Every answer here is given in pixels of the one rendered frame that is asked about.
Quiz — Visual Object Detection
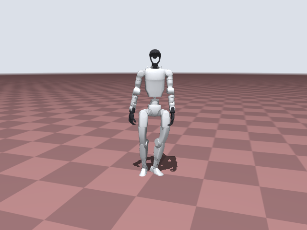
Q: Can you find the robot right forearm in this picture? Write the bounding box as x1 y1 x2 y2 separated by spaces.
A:
129 89 138 111

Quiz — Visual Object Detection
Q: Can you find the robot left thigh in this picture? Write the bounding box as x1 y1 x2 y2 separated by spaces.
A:
154 109 170 147

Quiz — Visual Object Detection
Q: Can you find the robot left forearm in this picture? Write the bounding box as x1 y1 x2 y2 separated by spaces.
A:
168 91 175 111

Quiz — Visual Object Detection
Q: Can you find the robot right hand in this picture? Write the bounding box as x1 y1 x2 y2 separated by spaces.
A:
129 107 136 125

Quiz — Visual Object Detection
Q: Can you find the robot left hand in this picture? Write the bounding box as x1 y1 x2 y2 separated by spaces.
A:
168 107 175 126

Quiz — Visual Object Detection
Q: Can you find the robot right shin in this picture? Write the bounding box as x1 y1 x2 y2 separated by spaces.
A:
140 144 148 169

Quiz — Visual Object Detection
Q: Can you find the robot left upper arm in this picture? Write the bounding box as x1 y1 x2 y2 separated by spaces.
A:
165 69 174 94

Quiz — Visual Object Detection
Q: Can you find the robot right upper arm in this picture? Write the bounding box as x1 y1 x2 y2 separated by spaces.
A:
133 69 145 95

